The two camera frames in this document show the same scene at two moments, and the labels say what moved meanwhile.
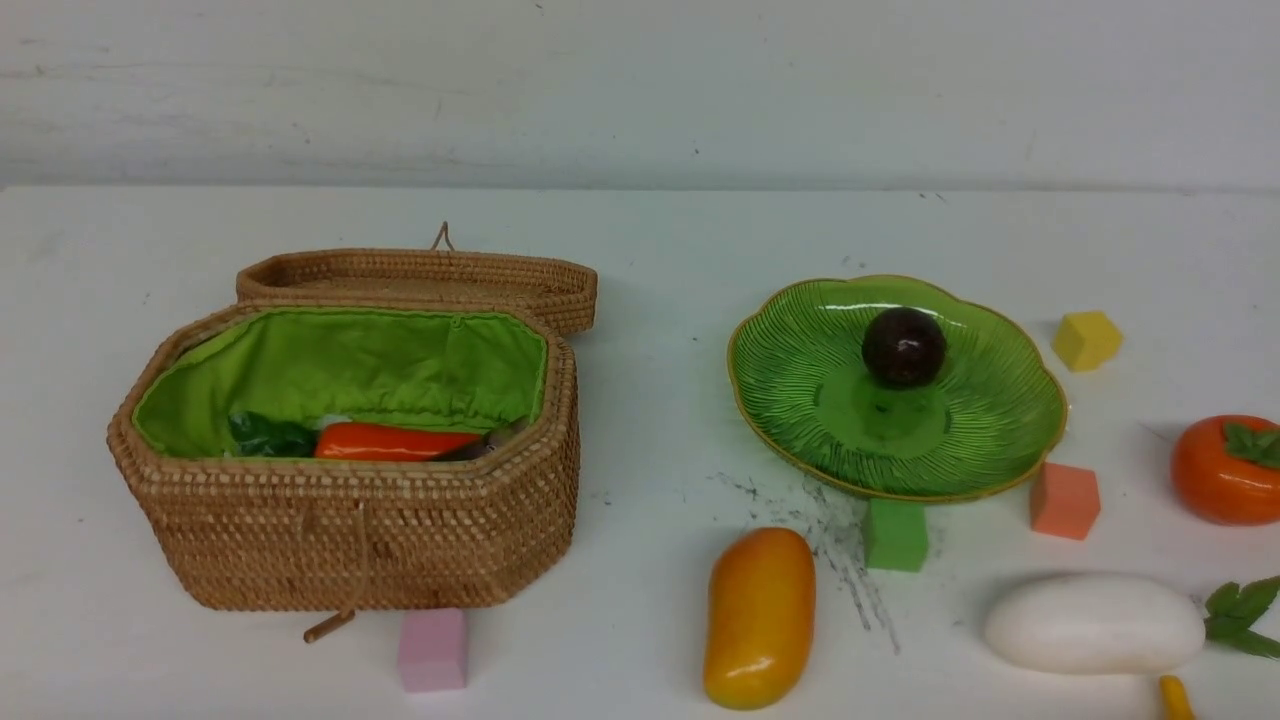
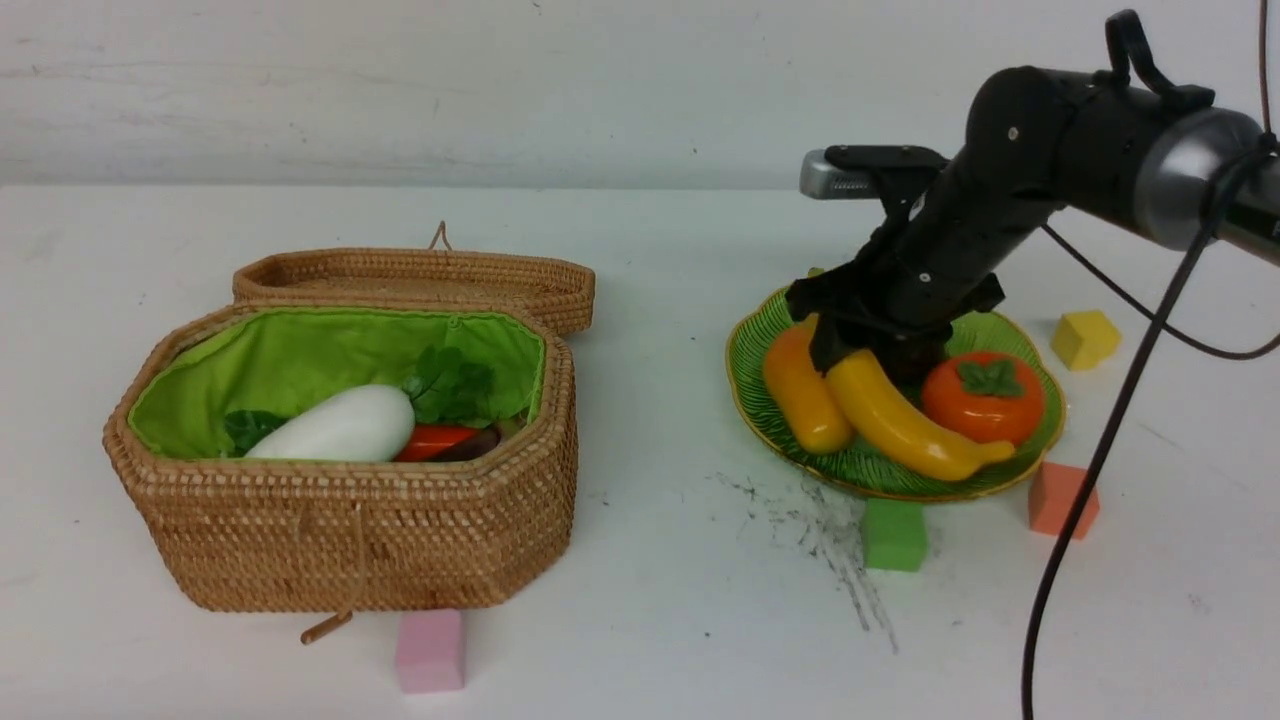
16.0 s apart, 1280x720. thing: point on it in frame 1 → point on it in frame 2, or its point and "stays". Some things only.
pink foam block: [432, 649] stays
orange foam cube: [1065, 500] stays
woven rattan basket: [288, 535] stays
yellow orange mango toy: [761, 609] → [807, 401]
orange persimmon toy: [1226, 470] → [986, 395]
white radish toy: [1102, 624] → [376, 424]
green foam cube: [895, 535] stays
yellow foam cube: [1085, 339] stays
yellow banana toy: [1173, 699] → [903, 427]
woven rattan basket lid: [439, 274] stays
